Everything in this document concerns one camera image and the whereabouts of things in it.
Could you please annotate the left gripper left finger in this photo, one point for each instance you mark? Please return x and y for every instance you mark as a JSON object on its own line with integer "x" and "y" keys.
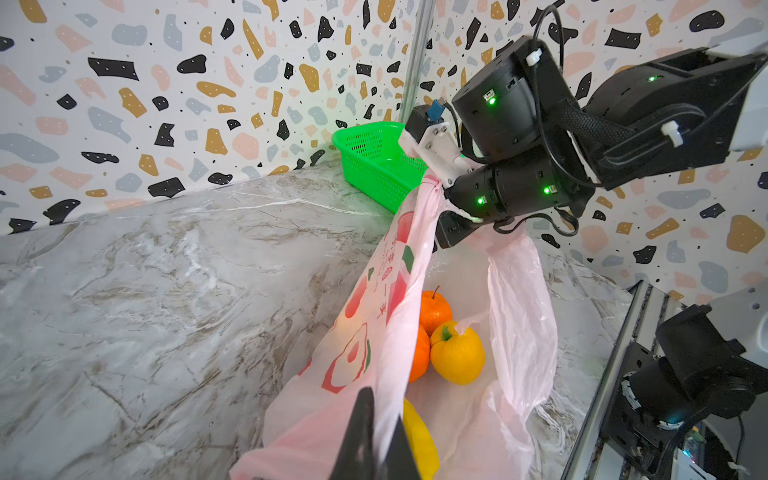
{"x": 356, "y": 459}

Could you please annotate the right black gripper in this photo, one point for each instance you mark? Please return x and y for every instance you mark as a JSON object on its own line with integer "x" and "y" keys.
{"x": 523, "y": 126}

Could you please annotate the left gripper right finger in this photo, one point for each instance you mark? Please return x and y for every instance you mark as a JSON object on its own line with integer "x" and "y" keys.
{"x": 399, "y": 463}

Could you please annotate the pink plastic bag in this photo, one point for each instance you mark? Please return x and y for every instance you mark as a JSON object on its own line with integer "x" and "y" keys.
{"x": 495, "y": 286}

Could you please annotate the green plastic basket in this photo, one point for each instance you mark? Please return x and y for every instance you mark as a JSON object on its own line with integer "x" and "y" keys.
{"x": 374, "y": 162}

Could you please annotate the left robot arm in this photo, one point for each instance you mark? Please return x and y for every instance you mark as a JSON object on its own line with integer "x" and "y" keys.
{"x": 713, "y": 362}

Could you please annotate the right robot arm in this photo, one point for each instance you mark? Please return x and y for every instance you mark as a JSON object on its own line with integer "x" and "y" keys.
{"x": 679, "y": 112}

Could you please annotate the yellow lemon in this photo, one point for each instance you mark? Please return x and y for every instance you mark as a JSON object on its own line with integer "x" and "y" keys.
{"x": 421, "y": 443}

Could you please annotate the orange tangerine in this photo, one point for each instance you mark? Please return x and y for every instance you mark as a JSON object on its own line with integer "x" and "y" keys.
{"x": 421, "y": 358}
{"x": 435, "y": 311}

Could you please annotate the yellow bell pepper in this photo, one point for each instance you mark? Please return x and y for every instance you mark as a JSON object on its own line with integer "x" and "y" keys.
{"x": 457, "y": 355}

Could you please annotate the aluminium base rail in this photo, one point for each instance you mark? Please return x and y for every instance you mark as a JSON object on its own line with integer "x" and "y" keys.
{"x": 593, "y": 455}

